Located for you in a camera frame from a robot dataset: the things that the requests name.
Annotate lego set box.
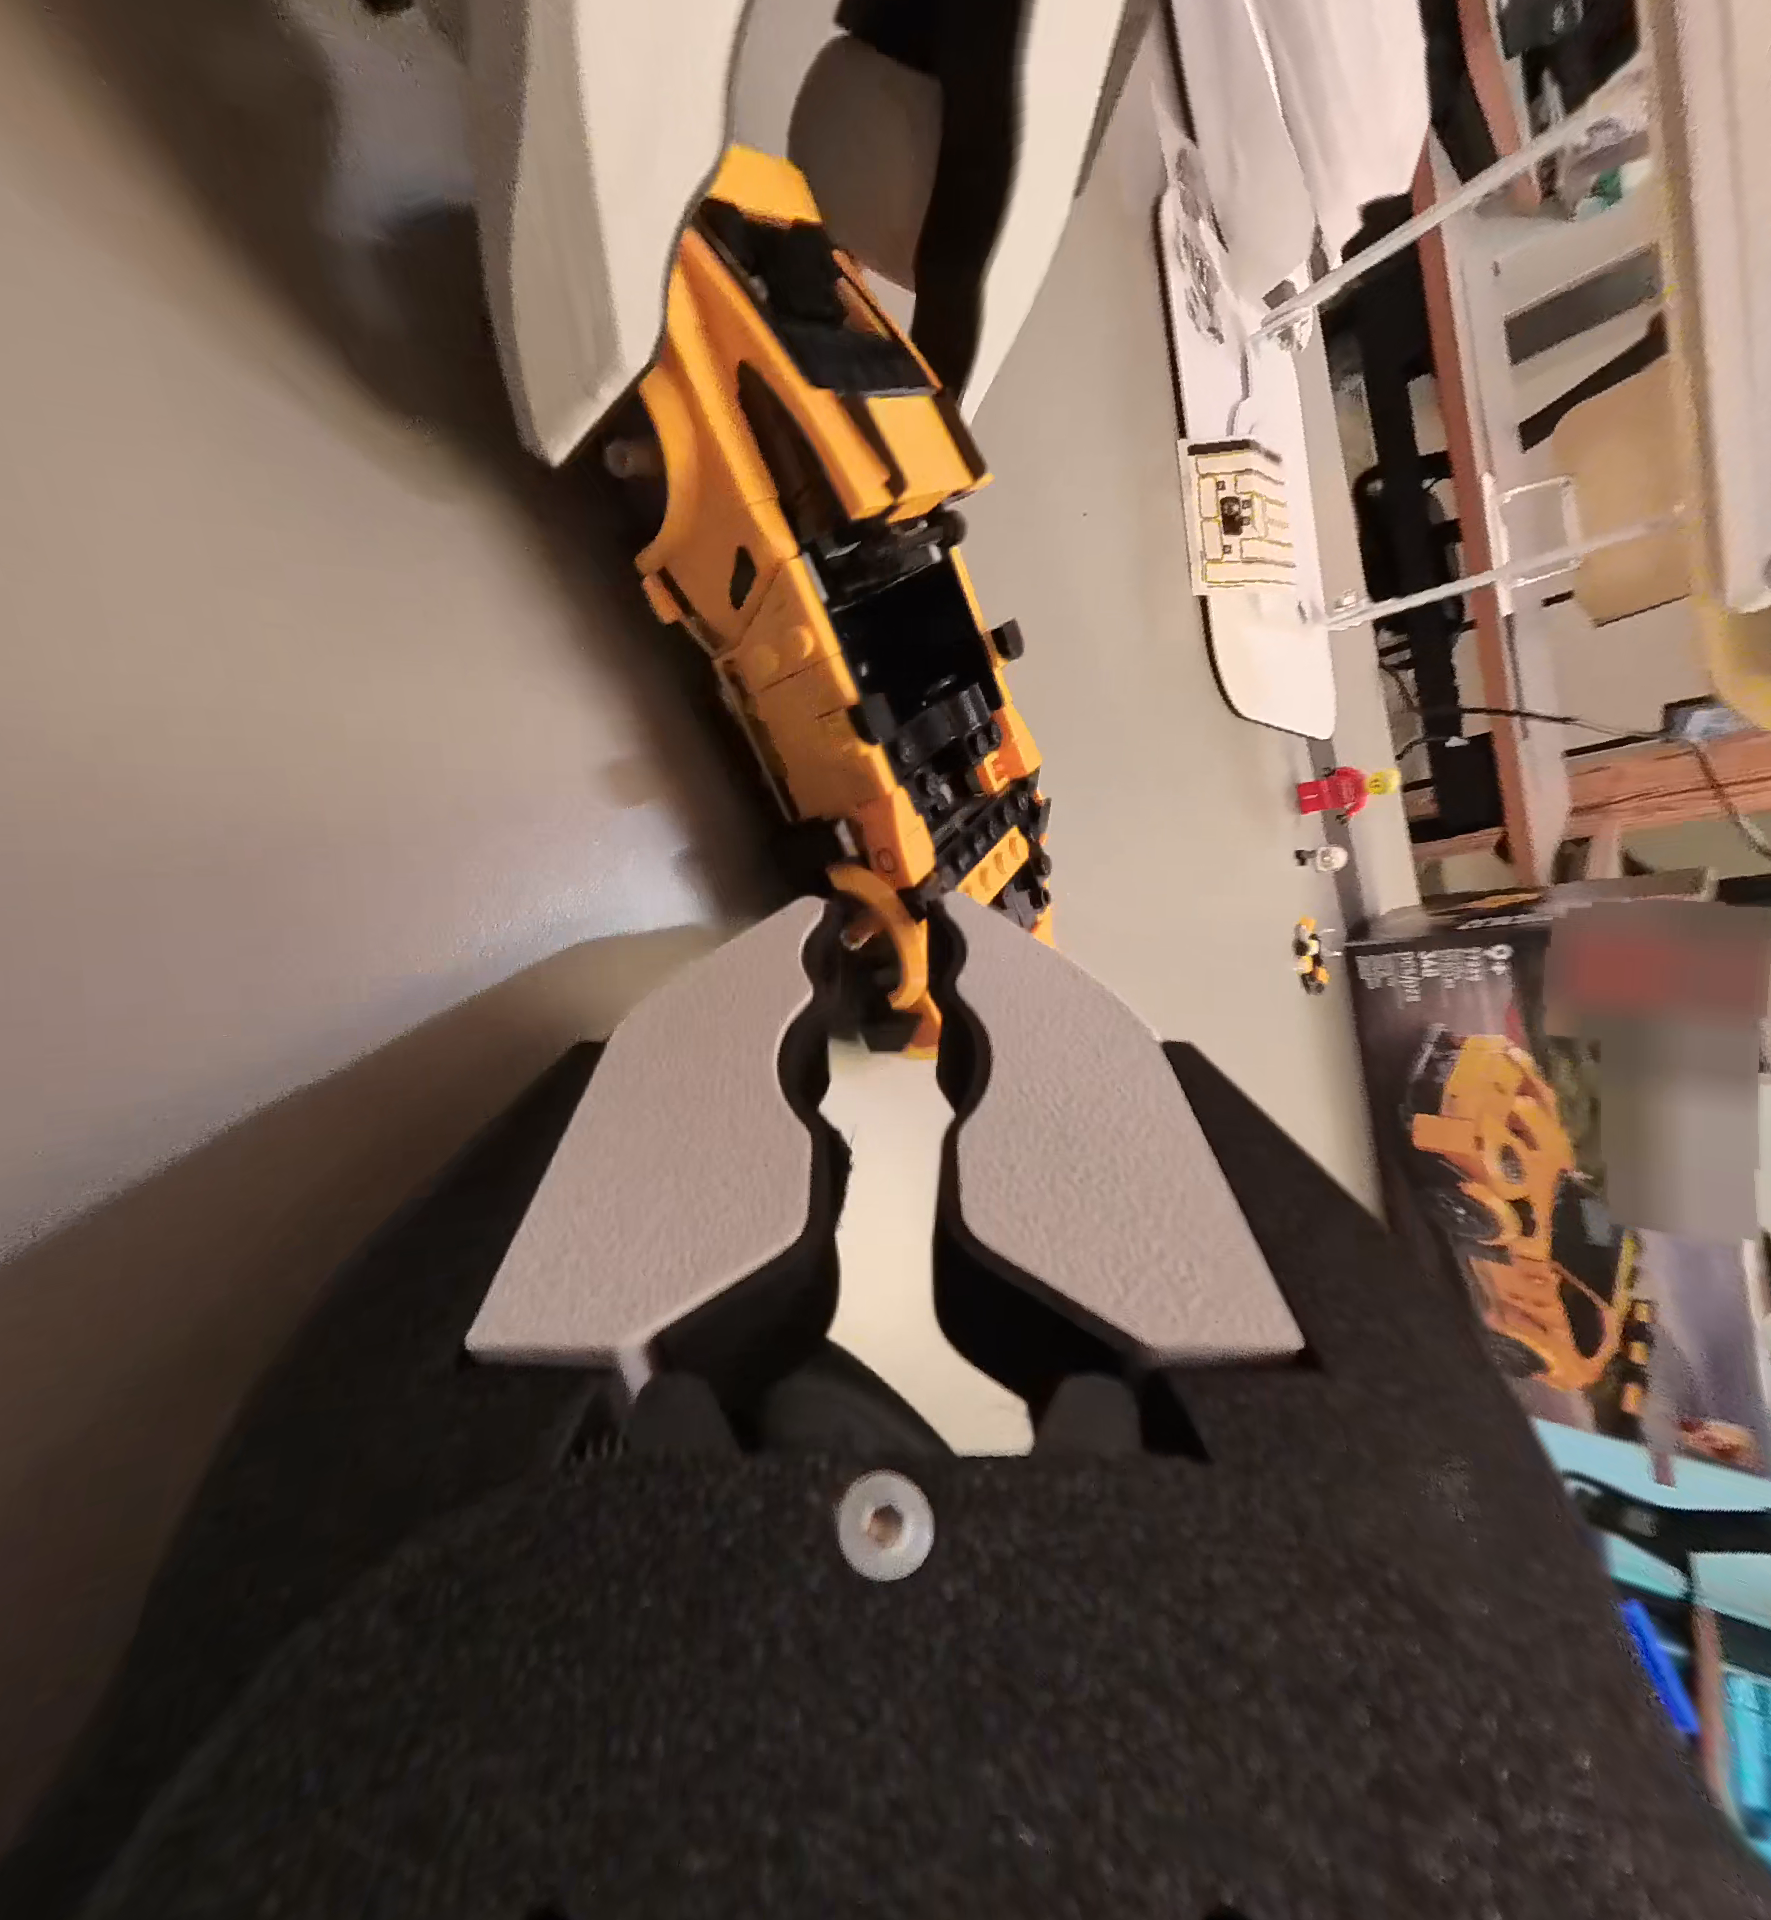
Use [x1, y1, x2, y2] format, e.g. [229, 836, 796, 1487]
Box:
[1338, 882, 1771, 1489]

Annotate orange lego car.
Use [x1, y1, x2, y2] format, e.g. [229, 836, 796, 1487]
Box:
[630, 142, 1062, 1060]

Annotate clear plastic parts bag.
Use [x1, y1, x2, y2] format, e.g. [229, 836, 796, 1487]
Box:
[1163, 0, 1442, 293]

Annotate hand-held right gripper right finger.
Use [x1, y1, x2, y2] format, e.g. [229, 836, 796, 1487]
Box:
[930, 898, 1310, 1374]

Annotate lego sticker sheet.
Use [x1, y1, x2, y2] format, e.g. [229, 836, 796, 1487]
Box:
[1173, 433, 1308, 602]

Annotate booklet stand with white base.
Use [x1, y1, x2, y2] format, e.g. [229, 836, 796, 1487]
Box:
[1153, 0, 1771, 744]

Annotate red lego minifigure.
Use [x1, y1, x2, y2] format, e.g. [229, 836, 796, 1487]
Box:
[1289, 762, 1407, 823]

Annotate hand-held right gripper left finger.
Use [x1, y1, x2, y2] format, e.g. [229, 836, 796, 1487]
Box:
[461, 895, 848, 1374]

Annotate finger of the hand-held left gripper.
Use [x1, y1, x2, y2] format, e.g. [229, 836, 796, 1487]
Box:
[840, 0, 1163, 415]
[467, 0, 772, 470]

